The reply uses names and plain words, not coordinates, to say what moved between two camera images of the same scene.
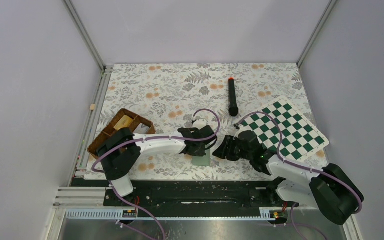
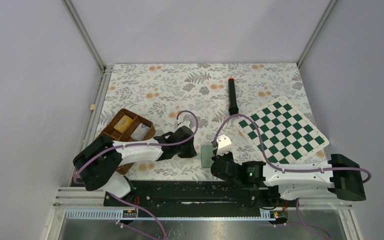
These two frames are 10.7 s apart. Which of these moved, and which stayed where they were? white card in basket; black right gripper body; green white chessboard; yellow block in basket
Moved: black right gripper body
Stayed: white card in basket; green white chessboard; yellow block in basket
